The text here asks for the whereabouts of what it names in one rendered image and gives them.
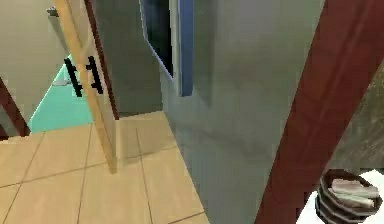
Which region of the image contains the light wooden room door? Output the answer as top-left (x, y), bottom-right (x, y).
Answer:
top-left (53, 0), bottom-right (120, 175)

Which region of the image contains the dark brown ribbed bin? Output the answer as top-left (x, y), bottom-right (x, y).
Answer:
top-left (314, 168), bottom-right (384, 224)

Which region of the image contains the black door handle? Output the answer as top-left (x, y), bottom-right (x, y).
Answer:
top-left (63, 57), bottom-right (83, 98)
top-left (85, 55), bottom-right (104, 95)

